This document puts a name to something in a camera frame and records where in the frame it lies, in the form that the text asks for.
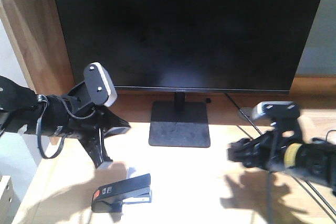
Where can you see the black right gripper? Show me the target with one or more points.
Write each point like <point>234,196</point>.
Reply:
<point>245,150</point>

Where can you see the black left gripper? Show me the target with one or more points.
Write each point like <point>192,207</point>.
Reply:
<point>86,113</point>

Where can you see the black stapler orange button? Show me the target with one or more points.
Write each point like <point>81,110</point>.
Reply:
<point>111,197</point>

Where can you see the white paper sheet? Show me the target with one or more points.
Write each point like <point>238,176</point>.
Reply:
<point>182,192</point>

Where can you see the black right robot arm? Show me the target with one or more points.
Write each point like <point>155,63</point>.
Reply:
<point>312,162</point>

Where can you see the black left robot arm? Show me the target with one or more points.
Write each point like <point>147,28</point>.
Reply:
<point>40,115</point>

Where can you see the black monitor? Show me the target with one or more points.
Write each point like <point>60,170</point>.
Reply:
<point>186,46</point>

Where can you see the grey desk cable grommet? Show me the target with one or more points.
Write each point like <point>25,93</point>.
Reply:
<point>245,113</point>

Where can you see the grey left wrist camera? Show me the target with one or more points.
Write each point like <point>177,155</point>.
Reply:
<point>99,85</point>

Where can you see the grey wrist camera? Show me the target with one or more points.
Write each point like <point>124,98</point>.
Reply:
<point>99,85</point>
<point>275,110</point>

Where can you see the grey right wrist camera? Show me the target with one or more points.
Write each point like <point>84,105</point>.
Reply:
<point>275,110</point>

